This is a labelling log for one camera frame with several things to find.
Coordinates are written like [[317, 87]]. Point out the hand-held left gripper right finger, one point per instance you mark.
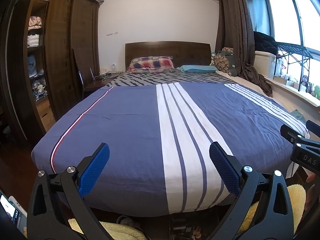
[[225, 170]]

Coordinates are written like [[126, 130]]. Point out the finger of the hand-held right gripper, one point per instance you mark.
[[290, 132], [313, 126]]

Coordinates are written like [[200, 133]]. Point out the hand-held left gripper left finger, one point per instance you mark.
[[95, 170]]

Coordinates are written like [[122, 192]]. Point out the person's right hand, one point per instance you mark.
[[311, 177]]

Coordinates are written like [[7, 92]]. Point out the green cloth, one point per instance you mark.
[[298, 116]]

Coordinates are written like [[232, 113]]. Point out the green frog figurine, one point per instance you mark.
[[317, 91]]

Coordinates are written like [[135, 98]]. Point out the dark monkey toy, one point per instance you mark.
[[305, 81]]

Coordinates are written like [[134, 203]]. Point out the blue white striped duvet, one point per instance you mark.
[[125, 130]]

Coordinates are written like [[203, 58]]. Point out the grey slipper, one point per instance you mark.
[[128, 222]]

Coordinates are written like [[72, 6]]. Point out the white storage box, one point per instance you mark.
[[265, 63]]

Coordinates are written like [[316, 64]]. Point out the black metal rack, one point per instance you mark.
[[290, 52]]

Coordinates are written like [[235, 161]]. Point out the dark wooden nightstand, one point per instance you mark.
[[96, 85]]

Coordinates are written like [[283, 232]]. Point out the smartphone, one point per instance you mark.
[[18, 215]]

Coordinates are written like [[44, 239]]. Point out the black jacket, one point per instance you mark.
[[265, 42]]

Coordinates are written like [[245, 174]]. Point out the metal folding chair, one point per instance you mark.
[[79, 77]]

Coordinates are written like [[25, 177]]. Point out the patterned cushion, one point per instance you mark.
[[225, 61]]

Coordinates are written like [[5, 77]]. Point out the teal pillow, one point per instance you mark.
[[197, 68]]

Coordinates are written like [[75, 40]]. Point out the grey zebra striped sheet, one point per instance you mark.
[[162, 78]]

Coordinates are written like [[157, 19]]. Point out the window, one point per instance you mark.
[[287, 12]]

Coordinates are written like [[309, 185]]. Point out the plaid pillow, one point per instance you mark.
[[150, 63]]

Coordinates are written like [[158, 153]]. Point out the dark wooden wardrobe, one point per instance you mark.
[[60, 55]]

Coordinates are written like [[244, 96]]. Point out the brown curtain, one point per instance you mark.
[[235, 25]]

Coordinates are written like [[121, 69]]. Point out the light blue folded clothes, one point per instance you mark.
[[32, 66]]

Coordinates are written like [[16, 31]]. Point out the dark wooden headboard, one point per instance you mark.
[[167, 50]]

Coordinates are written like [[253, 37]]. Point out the white striped folded clothes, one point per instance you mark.
[[33, 40]]

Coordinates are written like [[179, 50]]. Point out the pink folded clothes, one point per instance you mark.
[[35, 22]]

